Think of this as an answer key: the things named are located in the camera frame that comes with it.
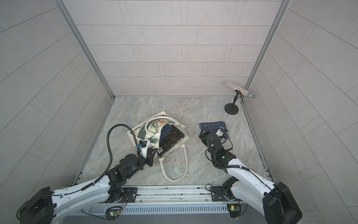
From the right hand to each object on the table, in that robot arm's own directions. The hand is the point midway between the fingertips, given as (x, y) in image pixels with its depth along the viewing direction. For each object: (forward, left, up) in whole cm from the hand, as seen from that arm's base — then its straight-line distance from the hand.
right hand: (203, 133), depth 84 cm
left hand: (-8, +25, 0) cm, 27 cm away
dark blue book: (+9, -8, -8) cm, 15 cm away
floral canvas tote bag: (-13, +18, -10) cm, 25 cm away
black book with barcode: (+2, +18, -4) cm, 19 cm away
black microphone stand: (+25, -27, -9) cm, 38 cm away
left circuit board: (-36, +47, -6) cm, 59 cm away
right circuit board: (-38, -11, -12) cm, 41 cm away
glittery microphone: (+18, -32, +12) cm, 38 cm away
